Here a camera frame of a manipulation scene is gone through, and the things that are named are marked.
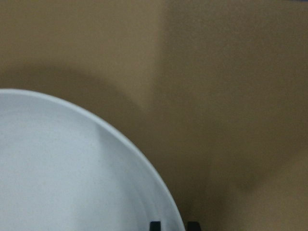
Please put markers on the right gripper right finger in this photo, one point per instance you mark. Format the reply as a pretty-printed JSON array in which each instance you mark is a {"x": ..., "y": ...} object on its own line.
[{"x": 193, "y": 226}]

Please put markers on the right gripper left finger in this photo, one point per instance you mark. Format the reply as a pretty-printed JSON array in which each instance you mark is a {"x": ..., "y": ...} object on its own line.
[{"x": 155, "y": 226}]

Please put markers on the blue plate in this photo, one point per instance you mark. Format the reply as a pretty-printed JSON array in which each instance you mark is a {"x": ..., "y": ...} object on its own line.
[{"x": 63, "y": 168}]

